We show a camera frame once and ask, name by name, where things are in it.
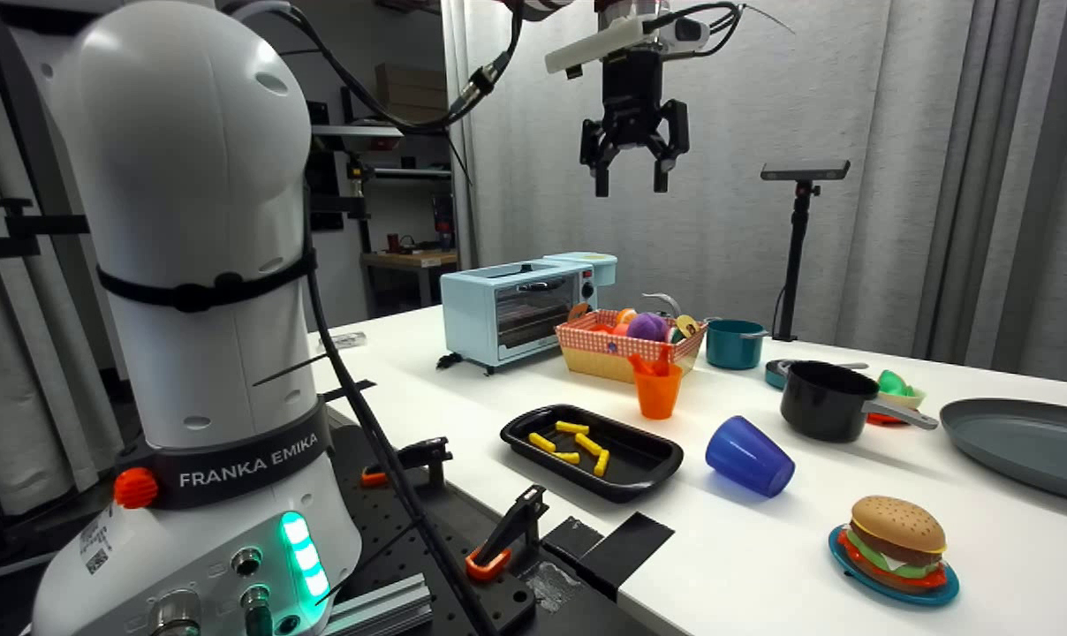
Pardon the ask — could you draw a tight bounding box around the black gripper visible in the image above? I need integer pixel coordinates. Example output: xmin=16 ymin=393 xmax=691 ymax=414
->
xmin=578 ymin=48 xmax=691 ymax=201

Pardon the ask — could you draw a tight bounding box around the orange plastic cup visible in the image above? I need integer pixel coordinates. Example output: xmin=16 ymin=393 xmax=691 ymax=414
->
xmin=627 ymin=347 xmax=686 ymax=423

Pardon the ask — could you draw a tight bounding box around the black plastic tray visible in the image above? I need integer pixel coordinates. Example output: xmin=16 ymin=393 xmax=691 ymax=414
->
xmin=497 ymin=403 xmax=690 ymax=507

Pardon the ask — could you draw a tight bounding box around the blue plastic cup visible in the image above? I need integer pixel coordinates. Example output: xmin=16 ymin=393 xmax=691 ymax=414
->
xmin=703 ymin=414 xmax=797 ymax=503

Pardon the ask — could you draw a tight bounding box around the purple plush ball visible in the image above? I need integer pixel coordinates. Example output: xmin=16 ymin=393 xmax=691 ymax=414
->
xmin=621 ymin=310 xmax=673 ymax=347

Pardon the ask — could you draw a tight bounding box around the black tripod stand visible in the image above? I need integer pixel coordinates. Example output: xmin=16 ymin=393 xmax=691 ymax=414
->
xmin=756 ymin=158 xmax=853 ymax=347

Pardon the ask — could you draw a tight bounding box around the red checkered cardboard box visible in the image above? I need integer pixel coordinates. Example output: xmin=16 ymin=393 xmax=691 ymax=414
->
xmin=551 ymin=308 xmax=707 ymax=384

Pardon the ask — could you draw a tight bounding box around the light blue toaster oven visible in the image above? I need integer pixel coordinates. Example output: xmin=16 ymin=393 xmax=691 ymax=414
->
xmin=438 ymin=248 xmax=621 ymax=375

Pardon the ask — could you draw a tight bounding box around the teal toy pot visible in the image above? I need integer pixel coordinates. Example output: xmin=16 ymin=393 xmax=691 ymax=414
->
xmin=703 ymin=316 xmax=771 ymax=375

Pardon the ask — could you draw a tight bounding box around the dark storage shelf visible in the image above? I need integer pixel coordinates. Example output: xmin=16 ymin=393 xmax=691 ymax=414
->
xmin=306 ymin=58 xmax=465 ymax=323

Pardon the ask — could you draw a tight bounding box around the teal toy frying pan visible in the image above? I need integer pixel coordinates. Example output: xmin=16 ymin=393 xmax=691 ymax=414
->
xmin=761 ymin=357 xmax=819 ymax=396

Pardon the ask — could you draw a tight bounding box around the grey curtain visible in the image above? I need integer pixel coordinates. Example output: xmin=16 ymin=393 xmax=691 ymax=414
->
xmin=449 ymin=0 xmax=1067 ymax=382

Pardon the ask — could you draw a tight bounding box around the black toy pot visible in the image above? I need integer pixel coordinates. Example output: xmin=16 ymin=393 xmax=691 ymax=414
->
xmin=776 ymin=360 xmax=938 ymax=447

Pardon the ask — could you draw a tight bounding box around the green toy food piece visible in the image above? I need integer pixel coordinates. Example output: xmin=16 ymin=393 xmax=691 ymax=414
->
xmin=875 ymin=367 xmax=920 ymax=403

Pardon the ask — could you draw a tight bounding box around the black flat mounting plate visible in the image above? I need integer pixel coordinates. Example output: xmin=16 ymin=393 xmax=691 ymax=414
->
xmin=541 ymin=509 xmax=678 ymax=601

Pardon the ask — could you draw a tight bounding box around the black perforated breadboard base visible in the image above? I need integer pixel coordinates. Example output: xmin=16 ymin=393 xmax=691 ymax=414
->
xmin=319 ymin=412 xmax=633 ymax=636

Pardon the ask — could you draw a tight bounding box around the toy burger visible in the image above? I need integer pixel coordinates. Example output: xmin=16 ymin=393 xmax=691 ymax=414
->
xmin=844 ymin=490 xmax=949 ymax=593

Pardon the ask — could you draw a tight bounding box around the small teal saucer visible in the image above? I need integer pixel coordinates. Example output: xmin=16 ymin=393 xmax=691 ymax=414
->
xmin=827 ymin=525 xmax=963 ymax=613

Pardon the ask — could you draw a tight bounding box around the large grey-green plate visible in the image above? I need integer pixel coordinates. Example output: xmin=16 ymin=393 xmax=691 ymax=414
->
xmin=937 ymin=396 xmax=1067 ymax=509

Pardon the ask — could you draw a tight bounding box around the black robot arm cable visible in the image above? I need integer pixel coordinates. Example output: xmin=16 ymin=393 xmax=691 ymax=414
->
xmin=280 ymin=0 xmax=529 ymax=136

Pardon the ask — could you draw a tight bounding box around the black clamp with orange handle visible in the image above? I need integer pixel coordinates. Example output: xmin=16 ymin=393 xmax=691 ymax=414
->
xmin=356 ymin=434 xmax=456 ymax=496
xmin=464 ymin=481 xmax=551 ymax=589

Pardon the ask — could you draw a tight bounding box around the long aluminium profile rail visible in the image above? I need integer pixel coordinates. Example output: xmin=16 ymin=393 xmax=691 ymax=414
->
xmin=319 ymin=572 xmax=438 ymax=636

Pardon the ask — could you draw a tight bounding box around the black metal bracket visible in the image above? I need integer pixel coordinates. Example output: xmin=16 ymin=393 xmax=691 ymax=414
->
xmin=0 ymin=190 xmax=88 ymax=264

